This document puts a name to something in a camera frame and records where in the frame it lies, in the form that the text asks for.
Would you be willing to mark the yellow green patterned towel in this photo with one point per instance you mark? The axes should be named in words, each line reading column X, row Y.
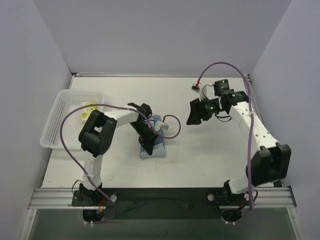
column 85, row 112

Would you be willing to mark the white perforated plastic basket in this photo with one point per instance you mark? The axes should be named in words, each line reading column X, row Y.
column 66, row 101

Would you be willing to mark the aluminium rail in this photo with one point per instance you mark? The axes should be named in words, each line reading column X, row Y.
column 264, row 151
column 66, row 198

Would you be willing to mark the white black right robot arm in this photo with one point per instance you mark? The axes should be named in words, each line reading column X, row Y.
column 234, row 104

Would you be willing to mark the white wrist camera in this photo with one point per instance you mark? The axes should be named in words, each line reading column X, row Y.
column 161, row 126
column 196, row 87

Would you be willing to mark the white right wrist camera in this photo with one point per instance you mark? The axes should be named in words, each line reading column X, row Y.
column 196, row 87

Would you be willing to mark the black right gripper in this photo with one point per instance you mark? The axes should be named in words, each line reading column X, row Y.
column 198, row 110

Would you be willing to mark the aluminium front rail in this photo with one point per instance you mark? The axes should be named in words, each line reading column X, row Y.
column 66, row 198

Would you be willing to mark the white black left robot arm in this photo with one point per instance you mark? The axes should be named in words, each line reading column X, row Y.
column 96, row 138

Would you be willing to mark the aluminium right side rail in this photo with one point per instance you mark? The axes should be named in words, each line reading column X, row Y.
column 264, row 151

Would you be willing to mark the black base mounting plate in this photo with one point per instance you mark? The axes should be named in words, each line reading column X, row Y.
column 161, row 204

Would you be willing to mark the light blue towel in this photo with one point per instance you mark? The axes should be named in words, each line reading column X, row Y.
column 159, row 144

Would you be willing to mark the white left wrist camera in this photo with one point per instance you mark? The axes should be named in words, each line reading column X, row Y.
column 161, row 126

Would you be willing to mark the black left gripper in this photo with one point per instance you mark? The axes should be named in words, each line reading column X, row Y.
column 148, row 136

